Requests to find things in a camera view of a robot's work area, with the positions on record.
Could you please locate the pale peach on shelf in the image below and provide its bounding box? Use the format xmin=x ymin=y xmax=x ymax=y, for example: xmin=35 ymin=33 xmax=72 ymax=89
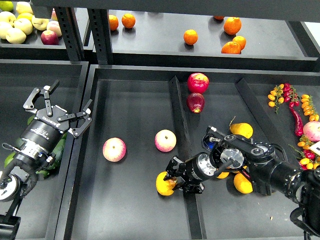
xmin=46 ymin=20 xmax=62 ymax=37

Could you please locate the black shelf post right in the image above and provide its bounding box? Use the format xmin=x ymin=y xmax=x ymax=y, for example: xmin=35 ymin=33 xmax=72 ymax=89
xmin=87 ymin=8 xmax=114 ymax=65

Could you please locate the yellow apple far left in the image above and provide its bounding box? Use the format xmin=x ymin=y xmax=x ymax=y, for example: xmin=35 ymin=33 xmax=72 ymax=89
xmin=0 ymin=21 xmax=12 ymax=40

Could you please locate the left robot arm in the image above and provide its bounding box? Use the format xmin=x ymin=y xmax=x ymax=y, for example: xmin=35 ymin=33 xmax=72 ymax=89
xmin=0 ymin=80 xmax=93 ymax=240

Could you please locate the bright red apple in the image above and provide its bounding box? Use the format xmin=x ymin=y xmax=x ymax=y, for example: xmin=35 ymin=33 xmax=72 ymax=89
xmin=187 ymin=72 xmax=210 ymax=94

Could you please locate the orange tomato vine left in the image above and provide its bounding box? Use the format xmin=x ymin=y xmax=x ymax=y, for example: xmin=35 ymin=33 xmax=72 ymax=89
xmin=267 ymin=83 xmax=285 ymax=114

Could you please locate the black shelf post left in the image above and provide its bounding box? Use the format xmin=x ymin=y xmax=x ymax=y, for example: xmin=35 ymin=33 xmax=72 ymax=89
xmin=54 ymin=6 xmax=85 ymax=62

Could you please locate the black tray divider right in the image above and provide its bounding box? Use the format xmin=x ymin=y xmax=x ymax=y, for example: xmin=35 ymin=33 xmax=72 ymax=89
xmin=235 ymin=78 xmax=301 ymax=169

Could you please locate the dark avocado bottom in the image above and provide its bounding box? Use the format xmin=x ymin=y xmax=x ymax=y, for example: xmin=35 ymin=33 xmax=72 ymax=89
xmin=35 ymin=170 xmax=51 ymax=181

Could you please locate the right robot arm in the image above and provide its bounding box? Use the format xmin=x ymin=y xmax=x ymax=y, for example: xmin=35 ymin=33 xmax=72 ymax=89
xmin=163 ymin=126 xmax=320 ymax=239

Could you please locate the white price tag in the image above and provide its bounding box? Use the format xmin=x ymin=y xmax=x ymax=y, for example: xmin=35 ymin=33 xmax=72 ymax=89
xmin=309 ymin=141 xmax=320 ymax=155

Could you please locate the dark red apple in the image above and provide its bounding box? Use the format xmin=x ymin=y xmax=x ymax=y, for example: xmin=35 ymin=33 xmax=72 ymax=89
xmin=186 ymin=92 xmax=205 ymax=114

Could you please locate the black tray divider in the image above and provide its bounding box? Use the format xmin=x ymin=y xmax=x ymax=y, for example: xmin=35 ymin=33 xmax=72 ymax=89
xmin=169 ymin=76 xmax=207 ymax=240
xmin=235 ymin=78 xmax=301 ymax=169

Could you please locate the red chili pepper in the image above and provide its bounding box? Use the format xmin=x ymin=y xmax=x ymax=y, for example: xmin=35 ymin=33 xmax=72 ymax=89
xmin=288 ymin=102 xmax=304 ymax=137

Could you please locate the mixed cherry tomatoes lower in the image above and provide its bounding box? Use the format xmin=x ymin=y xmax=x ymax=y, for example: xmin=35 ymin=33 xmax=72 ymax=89
xmin=290 ymin=134 xmax=320 ymax=170

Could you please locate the yellow apple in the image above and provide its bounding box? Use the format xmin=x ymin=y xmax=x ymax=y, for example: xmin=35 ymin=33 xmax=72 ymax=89
xmin=5 ymin=28 xmax=27 ymax=44
xmin=0 ymin=21 xmax=12 ymax=40
xmin=0 ymin=11 xmax=17 ymax=27
xmin=31 ymin=16 xmax=50 ymax=31
xmin=14 ymin=18 xmax=33 ymax=36

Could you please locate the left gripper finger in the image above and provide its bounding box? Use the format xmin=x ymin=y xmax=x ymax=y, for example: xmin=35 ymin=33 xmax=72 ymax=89
xmin=22 ymin=79 xmax=60 ymax=118
xmin=57 ymin=99 xmax=93 ymax=138

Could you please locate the green avocado top left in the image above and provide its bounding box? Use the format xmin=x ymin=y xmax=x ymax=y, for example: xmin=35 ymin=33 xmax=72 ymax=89
xmin=27 ymin=115 xmax=35 ymax=125

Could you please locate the pink apple left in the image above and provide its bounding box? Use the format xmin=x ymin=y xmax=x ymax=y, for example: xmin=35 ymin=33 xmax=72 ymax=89
xmin=102 ymin=137 xmax=127 ymax=162

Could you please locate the green avocado right lower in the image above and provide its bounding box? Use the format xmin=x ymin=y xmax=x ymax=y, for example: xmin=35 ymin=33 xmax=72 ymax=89
xmin=50 ymin=133 xmax=67 ymax=170

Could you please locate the yellow pear upper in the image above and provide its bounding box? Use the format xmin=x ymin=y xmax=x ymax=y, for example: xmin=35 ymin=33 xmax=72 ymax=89
xmin=229 ymin=116 xmax=254 ymax=139

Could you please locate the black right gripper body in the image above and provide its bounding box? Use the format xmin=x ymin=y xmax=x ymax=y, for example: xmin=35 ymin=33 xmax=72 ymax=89
xmin=182 ymin=152 xmax=215 ymax=185

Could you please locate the yellow lemon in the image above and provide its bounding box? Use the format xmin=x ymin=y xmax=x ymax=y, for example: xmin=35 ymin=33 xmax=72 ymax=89
xmin=17 ymin=12 xmax=34 ymax=22

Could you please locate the red apple on shelf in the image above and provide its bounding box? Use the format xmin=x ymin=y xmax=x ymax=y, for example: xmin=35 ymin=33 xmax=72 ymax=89
xmin=40 ymin=30 xmax=59 ymax=45

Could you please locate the pale apple top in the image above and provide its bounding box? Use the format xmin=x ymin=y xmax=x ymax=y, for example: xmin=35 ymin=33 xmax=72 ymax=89
xmin=15 ymin=1 xmax=34 ymax=15

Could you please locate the black tray divider left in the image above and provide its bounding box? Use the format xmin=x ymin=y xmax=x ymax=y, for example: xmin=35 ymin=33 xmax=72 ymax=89
xmin=169 ymin=76 xmax=207 ymax=240

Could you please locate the yellow apple front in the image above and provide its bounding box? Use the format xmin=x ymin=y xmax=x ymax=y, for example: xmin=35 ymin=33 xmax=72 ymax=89
xmin=5 ymin=28 xmax=27 ymax=44

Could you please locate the light green avocado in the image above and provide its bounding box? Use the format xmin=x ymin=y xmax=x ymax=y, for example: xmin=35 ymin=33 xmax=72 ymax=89
xmin=4 ymin=152 xmax=15 ymax=168

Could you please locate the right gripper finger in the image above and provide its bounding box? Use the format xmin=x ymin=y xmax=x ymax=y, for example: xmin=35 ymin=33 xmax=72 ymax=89
xmin=163 ymin=155 xmax=185 ymax=181
xmin=174 ymin=182 xmax=205 ymax=194

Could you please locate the pink apple centre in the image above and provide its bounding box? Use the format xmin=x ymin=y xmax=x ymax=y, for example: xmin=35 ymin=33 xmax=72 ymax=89
xmin=154 ymin=129 xmax=177 ymax=153

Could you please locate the yellow pear far left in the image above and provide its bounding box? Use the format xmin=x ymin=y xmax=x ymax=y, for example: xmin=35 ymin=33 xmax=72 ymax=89
xmin=216 ymin=172 xmax=230 ymax=179

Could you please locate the green lime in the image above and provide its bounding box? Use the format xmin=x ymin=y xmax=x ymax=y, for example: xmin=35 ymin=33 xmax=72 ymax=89
xmin=0 ymin=0 xmax=14 ymax=12

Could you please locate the orange far left shelf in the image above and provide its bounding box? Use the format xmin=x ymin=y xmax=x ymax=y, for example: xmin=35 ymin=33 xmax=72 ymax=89
xmin=108 ymin=14 xmax=119 ymax=31

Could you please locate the red cherry tomato bunch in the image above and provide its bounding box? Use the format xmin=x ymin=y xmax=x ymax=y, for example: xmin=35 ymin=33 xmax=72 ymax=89
xmin=282 ymin=83 xmax=300 ymax=108

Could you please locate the pink apple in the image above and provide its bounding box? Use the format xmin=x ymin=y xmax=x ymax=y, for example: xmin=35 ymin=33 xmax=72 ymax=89
xmin=154 ymin=129 xmax=177 ymax=153
xmin=102 ymin=137 xmax=127 ymax=162

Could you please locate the yellow apple left top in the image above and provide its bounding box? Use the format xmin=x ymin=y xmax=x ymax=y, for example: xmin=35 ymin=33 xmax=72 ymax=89
xmin=0 ymin=11 xmax=17 ymax=27

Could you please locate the yellow pear with stem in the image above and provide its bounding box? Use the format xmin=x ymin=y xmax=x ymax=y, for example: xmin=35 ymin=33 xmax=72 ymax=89
xmin=155 ymin=171 xmax=177 ymax=197

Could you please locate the yellow pear lower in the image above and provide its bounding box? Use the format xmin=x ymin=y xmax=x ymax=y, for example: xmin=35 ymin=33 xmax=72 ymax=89
xmin=233 ymin=173 xmax=253 ymax=194

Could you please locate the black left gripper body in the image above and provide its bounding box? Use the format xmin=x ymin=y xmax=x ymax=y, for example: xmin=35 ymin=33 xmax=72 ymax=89
xmin=20 ymin=105 xmax=70 ymax=153

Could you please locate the black shelf post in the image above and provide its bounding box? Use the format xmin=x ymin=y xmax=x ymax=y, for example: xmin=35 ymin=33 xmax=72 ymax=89
xmin=87 ymin=8 xmax=114 ymax=65
xmin=54 ymin=6 xmax=85 ymax=62

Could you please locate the yellow apple middle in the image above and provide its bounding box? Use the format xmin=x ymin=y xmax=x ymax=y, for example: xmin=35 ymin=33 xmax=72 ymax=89
xmin=14 ymin=18 xmax=33 ymax=36

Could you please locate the yellow apple right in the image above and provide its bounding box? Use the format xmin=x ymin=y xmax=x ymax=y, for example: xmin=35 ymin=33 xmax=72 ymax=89
xmin=31 ymin=16 xmax=50 ymax=31

